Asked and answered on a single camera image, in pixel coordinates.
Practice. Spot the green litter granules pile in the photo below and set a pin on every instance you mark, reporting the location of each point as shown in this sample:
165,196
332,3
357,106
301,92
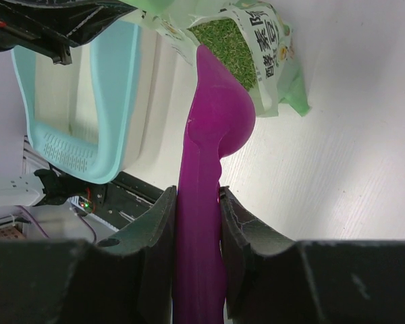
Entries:
224,39

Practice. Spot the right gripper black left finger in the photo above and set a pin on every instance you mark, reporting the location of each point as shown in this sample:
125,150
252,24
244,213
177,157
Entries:
147,247

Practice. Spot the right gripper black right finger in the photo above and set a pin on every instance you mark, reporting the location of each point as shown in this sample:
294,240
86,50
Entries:
248,247

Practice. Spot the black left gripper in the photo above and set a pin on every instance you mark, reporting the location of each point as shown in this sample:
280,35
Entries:
51,27

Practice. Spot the teal plastic litter box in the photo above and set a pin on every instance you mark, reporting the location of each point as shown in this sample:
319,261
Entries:
78,115

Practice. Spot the green cat litter bag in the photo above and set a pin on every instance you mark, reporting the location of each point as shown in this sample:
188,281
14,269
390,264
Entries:
278,72

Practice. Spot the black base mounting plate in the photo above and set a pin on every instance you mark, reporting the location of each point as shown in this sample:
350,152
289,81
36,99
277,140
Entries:
122,200

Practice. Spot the magenta plastic litter scoop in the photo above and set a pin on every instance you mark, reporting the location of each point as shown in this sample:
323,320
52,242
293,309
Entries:
220,121

